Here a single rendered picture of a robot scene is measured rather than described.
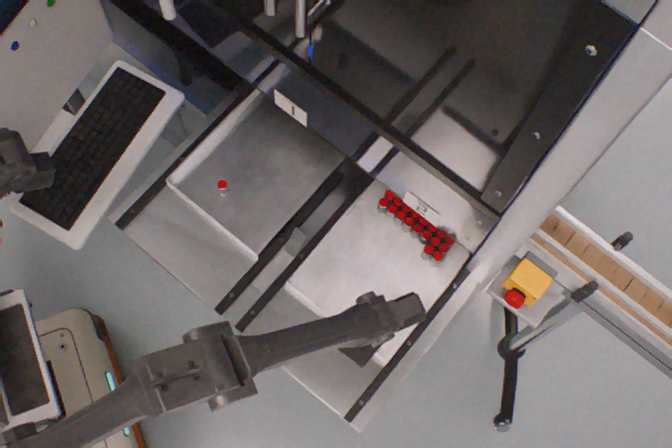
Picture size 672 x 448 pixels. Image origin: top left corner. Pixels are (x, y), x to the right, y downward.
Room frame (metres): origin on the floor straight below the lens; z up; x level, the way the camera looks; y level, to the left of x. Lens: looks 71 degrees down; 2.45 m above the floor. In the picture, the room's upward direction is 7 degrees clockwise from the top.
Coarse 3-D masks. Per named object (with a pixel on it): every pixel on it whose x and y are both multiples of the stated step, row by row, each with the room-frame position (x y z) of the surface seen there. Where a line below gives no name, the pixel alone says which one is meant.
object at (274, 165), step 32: (256, 96) 0.82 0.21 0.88; (224, 128) 0.73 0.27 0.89; (256, 128) 0.74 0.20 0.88; (288, 128) 0.75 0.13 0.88; (192, 160) 0.64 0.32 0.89; (224, 160) 0.66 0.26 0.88; (256, 160) 0.67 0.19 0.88; (288, 160) 0.68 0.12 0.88; (320, 160) 0.68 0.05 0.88; (192, 192) 0.57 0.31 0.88; (256, 192) 0.59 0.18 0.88; (288, 192) 0.60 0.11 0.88; (224, 224) 0.51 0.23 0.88; (256, 224) 0.52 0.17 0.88; (288, 224) 0.53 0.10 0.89; (256, 256) 0.45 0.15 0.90
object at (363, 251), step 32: (384, 192) 0.63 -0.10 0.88; (352, 224) 0.55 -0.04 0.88; (384, 224) 0.56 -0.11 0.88; (320, 256) 0.47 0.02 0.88; (352, 256) 0.48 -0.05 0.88; (384, 256) 0.48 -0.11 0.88; (416, 256) 0.49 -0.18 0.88; (448, 256) 0.50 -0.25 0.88; (320, 288) 0.40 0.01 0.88; (352, 288) 0.41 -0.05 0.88; (384, 288) 0.42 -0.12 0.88; (416, 288) 0.42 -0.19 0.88; (384, 352) 0.28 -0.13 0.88
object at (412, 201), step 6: (408, 192) 0.57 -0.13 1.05; (408, 198) 0.57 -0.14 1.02; (414, 198) 0.56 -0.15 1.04; (408, 204) 0.56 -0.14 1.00; (414, 204) 0.56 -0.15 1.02; (420, 210) 0.55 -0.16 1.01; (432, 210) 0.54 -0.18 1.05; (426, 216) 0.54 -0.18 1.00; (432, 216) 0.53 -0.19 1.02; (438, 216) 0.53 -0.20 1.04; (432, 222) 0.53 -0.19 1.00; (438, 222) 0.53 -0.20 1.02
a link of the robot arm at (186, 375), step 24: (216, 336) 0.18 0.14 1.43; (144, 360) 0.12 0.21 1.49; (168, 360) 0.13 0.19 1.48; (192, 360) 0.14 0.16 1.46; (216, 360) 0.14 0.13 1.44; (120, 384) 0.10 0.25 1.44; (144, 384) 0.10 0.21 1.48; (168, 384) 0.10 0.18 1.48; (192, 384) 0.11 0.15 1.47; (216, 384) 0.11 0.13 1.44; (96, 408) 0.06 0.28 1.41; (120, 408) 0.07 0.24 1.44; (144, 408) 0.07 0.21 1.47; (168, 408) 0.07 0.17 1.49; (24, 432) 0.02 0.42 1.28; (48, 432) 0.03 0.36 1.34; (72, 432) 0.03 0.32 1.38; (96, 432) 0.03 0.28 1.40
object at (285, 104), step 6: (276, 96) 0.75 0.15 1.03; (282, 96) 0.74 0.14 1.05; (276, 102) 0.75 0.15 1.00; (282, 102) 0.74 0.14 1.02; (288, 102) 0.73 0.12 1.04; (282, 108) 0.74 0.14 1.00; (288, 108) 0.73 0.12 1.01; (300, 108) 0.72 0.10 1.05; (300, 114) 0.72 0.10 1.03; (300, 120) 0.72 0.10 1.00
